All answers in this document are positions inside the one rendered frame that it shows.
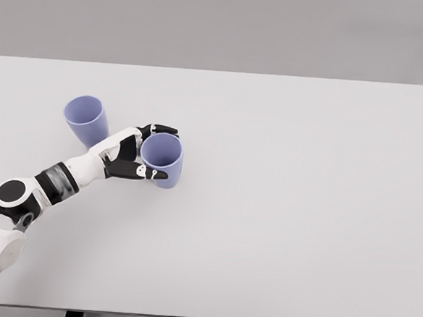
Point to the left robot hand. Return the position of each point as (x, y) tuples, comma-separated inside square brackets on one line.
[(115, 148)]

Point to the lavender plastic cup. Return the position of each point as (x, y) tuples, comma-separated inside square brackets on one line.
[(88, 124), (169, 164)]

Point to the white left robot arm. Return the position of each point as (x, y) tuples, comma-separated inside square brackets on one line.
[(50, 181)]

